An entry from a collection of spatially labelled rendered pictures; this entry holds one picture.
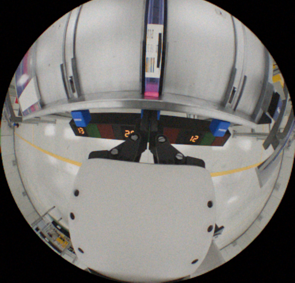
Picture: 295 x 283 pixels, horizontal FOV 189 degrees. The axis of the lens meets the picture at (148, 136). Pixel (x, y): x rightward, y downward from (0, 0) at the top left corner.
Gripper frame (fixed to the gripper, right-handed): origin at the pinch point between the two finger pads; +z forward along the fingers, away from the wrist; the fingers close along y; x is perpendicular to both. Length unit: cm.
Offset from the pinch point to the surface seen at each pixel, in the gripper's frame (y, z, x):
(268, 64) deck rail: 19.0, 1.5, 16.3
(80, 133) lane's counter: -14.5, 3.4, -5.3
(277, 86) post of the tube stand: 39.4, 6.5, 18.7
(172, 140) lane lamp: 4.2, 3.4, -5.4
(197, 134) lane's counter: 8.3, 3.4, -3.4
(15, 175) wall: -860, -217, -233
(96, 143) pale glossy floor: -48, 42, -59
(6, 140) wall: -860, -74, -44
